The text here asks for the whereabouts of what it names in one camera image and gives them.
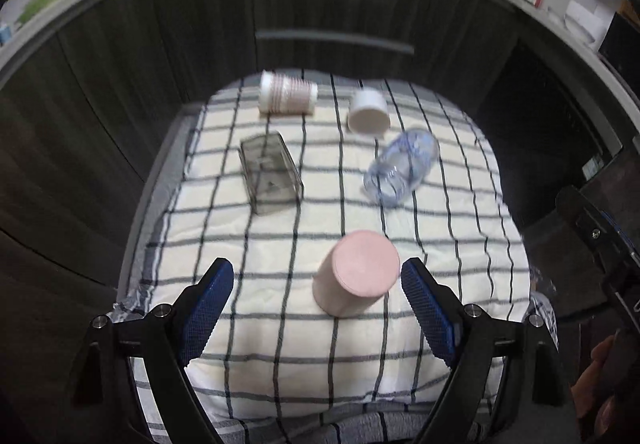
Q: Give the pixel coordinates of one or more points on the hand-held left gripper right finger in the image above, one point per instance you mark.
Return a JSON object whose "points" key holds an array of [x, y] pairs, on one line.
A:
{"points": [[427, 309]]}

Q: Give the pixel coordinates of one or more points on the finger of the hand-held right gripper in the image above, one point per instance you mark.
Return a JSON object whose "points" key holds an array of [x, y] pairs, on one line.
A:
{"points": [[585, 219]]}

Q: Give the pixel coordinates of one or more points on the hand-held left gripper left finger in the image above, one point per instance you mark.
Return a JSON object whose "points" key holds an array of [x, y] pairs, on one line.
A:
{"points": [[207, 309]]}

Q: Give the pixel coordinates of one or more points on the pink cup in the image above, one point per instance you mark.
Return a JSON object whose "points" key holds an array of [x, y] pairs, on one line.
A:
{"points": [[357, 279]]}

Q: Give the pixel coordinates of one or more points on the clear plastic cup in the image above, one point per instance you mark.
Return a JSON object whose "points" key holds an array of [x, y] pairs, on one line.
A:
{"points": [[402, 164]]}

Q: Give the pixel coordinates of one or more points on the grey transparent square cup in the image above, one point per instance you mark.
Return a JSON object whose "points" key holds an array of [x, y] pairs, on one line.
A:
{"points": [[270, 172]]}

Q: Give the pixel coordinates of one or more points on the white cup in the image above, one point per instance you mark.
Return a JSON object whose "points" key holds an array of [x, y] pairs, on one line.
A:
{"points": [[369, 112]]}

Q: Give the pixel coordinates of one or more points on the red striped paper cup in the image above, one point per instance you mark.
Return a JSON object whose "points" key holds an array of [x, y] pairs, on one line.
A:
{"points": [[287, 93]]}

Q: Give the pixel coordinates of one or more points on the person's right hand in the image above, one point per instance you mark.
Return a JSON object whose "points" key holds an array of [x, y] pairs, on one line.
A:
{"points": [[602, 374]]}

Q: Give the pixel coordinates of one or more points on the white sticker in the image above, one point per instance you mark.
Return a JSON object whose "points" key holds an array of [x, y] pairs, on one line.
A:
{"points": [[592, 168]]}

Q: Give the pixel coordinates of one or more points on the grey table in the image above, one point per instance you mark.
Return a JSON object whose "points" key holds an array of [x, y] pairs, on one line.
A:
{"points": [[150, 204]]}

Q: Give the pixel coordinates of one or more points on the checkered white cloth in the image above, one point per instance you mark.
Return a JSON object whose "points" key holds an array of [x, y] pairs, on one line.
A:
{"points": [[320, 204]]}

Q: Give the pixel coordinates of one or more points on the white paper box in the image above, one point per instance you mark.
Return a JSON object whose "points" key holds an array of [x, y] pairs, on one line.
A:
{"points": [[586, 19]]}

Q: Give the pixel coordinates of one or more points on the dark wooden cabinet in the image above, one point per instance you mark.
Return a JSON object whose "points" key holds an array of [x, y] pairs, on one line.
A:
{"points": [[150, 74]]}

